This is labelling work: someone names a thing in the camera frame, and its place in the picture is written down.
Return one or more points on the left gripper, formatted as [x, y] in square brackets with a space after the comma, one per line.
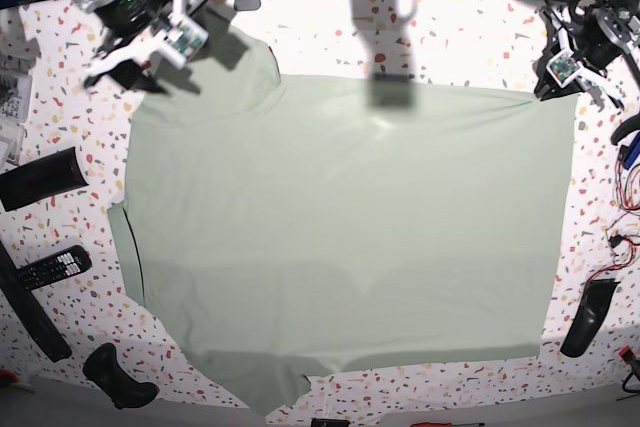
[598, 35]

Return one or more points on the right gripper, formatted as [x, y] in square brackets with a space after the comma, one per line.
[125, 18]

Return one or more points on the light green T-shirt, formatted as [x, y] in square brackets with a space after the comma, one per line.
[283, 227]

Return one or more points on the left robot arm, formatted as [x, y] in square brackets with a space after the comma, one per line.
[559, 34]

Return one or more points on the small clear plastic box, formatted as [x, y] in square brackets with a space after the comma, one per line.
[11, 137]

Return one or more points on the black TV remote control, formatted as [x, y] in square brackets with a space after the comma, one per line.
[57, 267]

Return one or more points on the long black bar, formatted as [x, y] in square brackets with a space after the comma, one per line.
[30, 313]

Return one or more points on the black game controller grip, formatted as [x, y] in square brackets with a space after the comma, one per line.
[102, 368]

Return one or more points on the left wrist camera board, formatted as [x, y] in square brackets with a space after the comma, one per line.
[563, 67]

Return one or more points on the black curved handle piece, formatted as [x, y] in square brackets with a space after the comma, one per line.
[592, 311]

